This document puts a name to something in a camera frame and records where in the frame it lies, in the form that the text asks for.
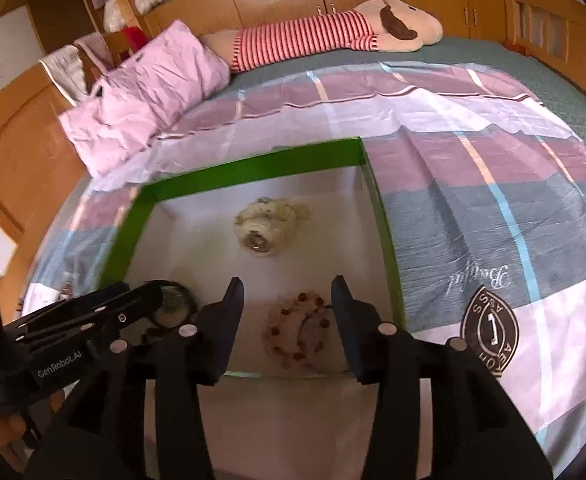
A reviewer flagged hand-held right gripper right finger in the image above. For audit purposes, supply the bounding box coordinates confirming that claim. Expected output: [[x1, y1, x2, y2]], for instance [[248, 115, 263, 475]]
[[330, 275, 554, 480]]

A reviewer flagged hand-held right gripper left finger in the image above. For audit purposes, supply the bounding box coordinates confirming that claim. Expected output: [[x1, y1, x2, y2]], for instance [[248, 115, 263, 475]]
[[23, 276, 246, 480]]

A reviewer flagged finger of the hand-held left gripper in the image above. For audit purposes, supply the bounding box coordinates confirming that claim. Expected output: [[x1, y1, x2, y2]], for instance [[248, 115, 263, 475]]
[[20, 284, 165, 358], [2, 281, 132, 337]]

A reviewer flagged pink bead bracelet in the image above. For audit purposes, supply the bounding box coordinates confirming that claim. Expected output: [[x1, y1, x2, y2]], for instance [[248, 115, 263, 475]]
[[265, 292, 335, 367]]

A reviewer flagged black strap wristwatch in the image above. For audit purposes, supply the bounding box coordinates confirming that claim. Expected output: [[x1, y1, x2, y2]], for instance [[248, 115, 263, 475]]
[[140, 280, 200, 346]]

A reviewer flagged green cardboard box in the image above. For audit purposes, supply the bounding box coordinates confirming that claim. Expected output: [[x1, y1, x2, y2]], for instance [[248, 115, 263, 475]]
[[98, 137, 407, 379]]

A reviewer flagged white wristwatch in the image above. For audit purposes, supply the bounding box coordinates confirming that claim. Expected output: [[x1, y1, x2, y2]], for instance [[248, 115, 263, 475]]
[[234, 197, 312, 259]]

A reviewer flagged curved wooden headboard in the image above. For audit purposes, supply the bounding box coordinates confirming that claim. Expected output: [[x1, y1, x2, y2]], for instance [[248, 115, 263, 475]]
[[0, 60, 104, 282]]

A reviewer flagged pink and grey checked bedsheet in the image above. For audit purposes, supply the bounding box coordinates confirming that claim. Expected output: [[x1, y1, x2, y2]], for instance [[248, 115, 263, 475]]
[[20, 62, 586, 480]]

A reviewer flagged pink pillow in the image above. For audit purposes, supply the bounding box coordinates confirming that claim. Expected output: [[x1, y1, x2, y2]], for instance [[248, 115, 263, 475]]
[[58, 20, 232, 179]]

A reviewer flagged white and pink towel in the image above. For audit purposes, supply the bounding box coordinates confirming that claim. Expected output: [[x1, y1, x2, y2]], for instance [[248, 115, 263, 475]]
[[39, 32, 112, 102]]

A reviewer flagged red cloth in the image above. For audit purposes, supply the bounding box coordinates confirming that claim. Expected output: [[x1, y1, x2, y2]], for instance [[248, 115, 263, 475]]
[[122, 27, 147, 52]]

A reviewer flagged striped plush doll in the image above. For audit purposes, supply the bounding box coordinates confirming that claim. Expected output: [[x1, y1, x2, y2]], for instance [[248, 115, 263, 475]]
[[200, 0, 445, 74]]

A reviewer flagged white plastic bag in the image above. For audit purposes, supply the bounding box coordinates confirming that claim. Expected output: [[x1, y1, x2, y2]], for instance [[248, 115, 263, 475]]
[[102, 0, 140, 37]]

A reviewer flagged wooden shelf unit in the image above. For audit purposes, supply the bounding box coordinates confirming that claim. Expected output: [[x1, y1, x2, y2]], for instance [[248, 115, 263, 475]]
[[0, 0, 150, 63]]

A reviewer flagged grey-green quilted mattress pad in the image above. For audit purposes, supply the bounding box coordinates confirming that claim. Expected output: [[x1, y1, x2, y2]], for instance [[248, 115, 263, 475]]
[[223, 35, 586, 127]]

